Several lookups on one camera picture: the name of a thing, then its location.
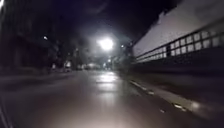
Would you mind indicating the dark asphalt road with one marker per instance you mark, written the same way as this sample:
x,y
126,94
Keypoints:
x,y
86,100

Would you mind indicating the row of dark trees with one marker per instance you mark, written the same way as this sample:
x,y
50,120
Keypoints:
x,y
36,46

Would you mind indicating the pale building with railing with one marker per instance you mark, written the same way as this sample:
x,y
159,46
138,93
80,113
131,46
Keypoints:
x,y
186,33

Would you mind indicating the pale kerb strip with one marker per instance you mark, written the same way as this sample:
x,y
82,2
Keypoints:
x,y
156,91

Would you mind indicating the street lamp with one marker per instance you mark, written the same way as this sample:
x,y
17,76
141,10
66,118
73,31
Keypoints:
x,y
106,44

